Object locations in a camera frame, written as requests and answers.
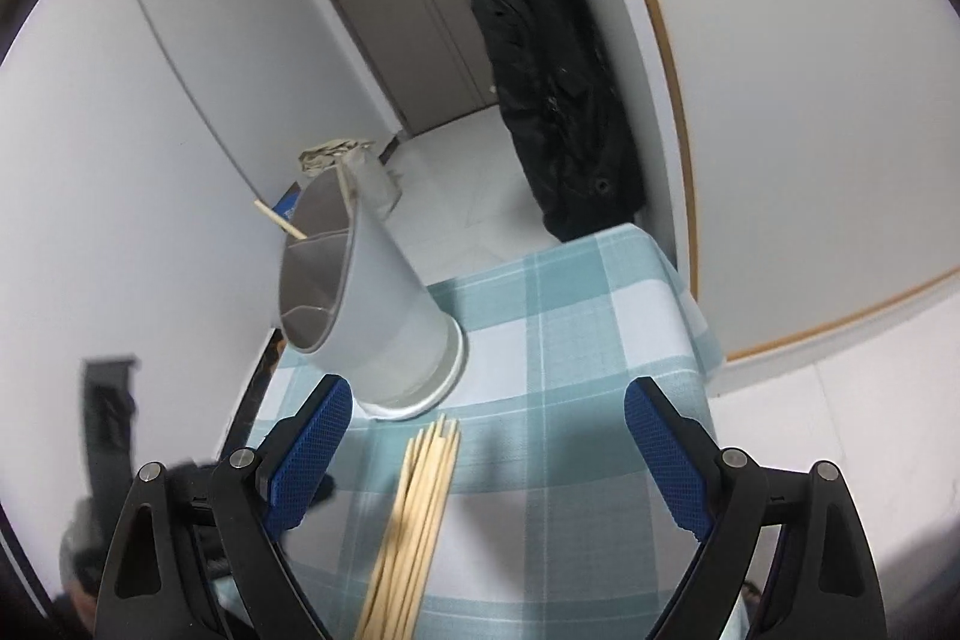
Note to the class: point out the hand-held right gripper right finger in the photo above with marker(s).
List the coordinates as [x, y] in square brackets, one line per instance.
[667, 460]

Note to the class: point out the beige tote bag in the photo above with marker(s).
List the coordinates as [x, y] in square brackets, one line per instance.
[375, 183]

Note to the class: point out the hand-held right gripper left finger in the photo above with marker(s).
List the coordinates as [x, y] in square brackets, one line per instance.
[309, 460]

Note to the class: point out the teal plaid tablecloth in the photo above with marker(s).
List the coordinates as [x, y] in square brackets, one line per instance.
[570, 340]

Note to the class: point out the grey divided utensil holder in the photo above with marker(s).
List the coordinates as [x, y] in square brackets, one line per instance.
[390, 325]

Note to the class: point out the grey-brown door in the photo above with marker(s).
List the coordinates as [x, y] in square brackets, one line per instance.
[375, 10]

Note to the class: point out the light wooden chopstick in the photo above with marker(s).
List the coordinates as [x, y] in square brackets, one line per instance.
[279, 220]

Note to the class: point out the bundle of chopsticks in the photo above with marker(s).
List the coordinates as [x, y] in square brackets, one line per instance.
[412, 520]

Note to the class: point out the black backpack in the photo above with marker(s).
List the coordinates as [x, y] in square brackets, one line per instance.
[555, 85]

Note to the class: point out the blue cardboard box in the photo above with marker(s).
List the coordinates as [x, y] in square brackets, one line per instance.
[289, 203]

